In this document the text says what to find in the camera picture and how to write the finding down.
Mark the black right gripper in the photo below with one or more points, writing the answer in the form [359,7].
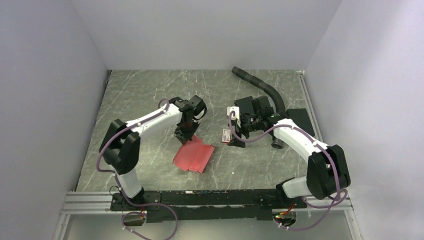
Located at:
[238,130]

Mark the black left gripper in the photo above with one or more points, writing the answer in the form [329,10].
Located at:
[184,137]

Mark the red white staples box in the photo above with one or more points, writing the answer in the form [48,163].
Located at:
[226,136]

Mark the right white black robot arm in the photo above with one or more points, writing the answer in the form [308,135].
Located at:
[327,174]

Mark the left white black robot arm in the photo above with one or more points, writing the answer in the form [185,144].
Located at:
[120,148]

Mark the black flat device box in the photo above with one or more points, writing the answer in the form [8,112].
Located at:
[301,118]

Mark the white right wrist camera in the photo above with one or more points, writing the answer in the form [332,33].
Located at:
[234,113]

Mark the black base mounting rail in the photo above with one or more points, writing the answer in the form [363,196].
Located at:
[168,213]

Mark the aluminium front frame rail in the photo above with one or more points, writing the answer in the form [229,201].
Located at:
[113,202]

